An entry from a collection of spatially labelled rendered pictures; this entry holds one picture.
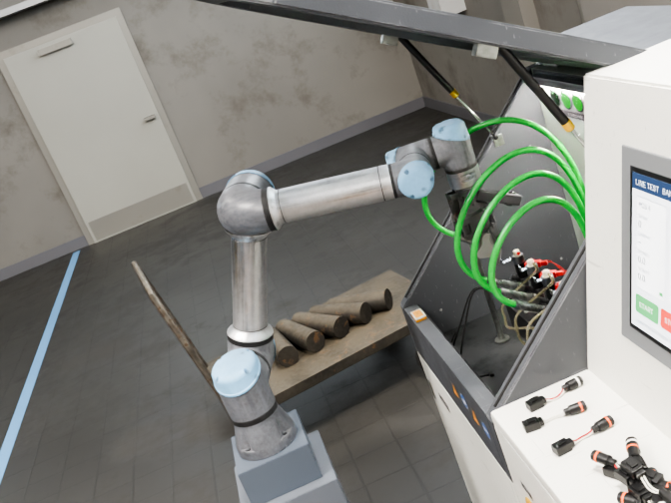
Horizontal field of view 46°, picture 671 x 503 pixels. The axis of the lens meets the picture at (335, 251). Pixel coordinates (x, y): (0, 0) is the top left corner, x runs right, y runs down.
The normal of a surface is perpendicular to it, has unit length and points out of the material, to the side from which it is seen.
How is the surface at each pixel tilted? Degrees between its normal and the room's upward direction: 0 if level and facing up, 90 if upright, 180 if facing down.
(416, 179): 90
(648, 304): 76
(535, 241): 90
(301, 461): 90
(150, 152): 90
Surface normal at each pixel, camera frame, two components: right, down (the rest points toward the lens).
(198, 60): 0.22, 0.27
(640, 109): -0.98, 0.16
